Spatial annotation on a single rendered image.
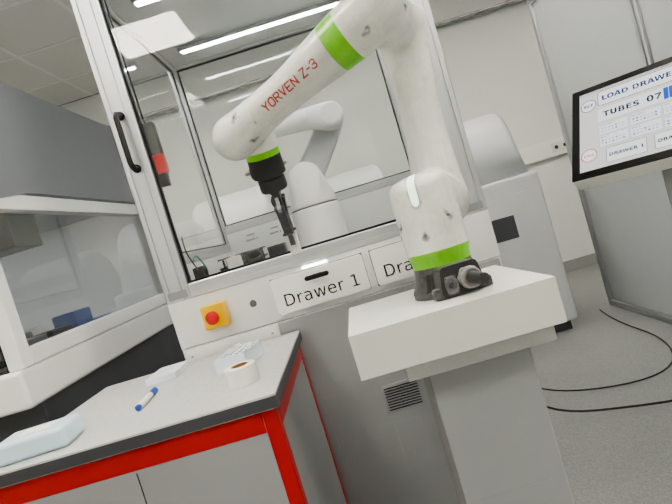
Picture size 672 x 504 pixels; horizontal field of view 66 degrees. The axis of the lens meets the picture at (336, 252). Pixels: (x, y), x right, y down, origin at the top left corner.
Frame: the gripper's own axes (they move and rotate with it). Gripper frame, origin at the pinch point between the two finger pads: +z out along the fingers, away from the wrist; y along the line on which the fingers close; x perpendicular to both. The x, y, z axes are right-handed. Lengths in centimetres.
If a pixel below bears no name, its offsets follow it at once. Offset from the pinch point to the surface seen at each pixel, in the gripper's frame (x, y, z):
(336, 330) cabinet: 3.8, 0.8, 31.1
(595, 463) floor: 74, 11, 104
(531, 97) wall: 212, -328, 55
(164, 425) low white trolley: -29, 56, 7
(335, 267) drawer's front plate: 9.2, -3.9, 12.8
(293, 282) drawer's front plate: -4.3, -3.7, 13.5
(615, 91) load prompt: 96, 0, -15
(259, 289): -15.1, -5.6, 13.3
